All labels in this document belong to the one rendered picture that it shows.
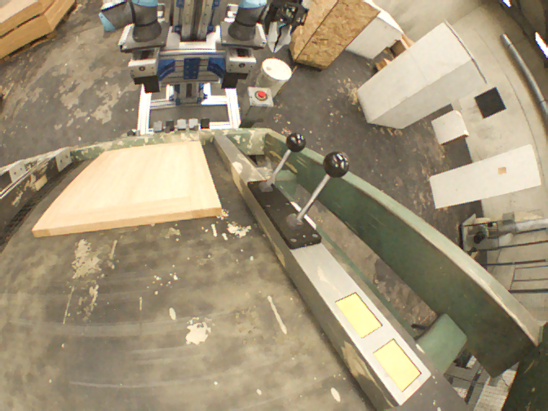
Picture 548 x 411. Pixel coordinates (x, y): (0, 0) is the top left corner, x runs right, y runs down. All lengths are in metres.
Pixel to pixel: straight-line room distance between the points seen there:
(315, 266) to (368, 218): 0.25
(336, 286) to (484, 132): 8.23
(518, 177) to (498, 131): 4.64
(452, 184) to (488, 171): 0.74
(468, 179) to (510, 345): 3.58
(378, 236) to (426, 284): 0.15
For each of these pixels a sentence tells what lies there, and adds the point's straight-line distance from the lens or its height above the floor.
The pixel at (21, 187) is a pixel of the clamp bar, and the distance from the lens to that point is 0.79.
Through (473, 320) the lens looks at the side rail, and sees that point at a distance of 0.42.
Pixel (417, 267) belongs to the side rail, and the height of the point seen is 1.50.
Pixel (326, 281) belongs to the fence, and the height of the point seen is 1.52.
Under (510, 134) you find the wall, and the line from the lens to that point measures 8.26.
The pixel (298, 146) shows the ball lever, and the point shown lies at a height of 1.42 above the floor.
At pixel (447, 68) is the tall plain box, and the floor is 1.40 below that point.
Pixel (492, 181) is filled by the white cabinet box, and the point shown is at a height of 1.19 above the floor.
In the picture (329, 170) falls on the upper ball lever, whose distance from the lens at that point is 0.28.
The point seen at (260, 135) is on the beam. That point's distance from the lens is 0.98.
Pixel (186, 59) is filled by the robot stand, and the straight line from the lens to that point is 1.24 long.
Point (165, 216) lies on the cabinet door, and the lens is 0.40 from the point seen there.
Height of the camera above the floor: 1.72
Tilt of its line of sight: 67 degrees down
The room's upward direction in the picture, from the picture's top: 65 degrees clockwise
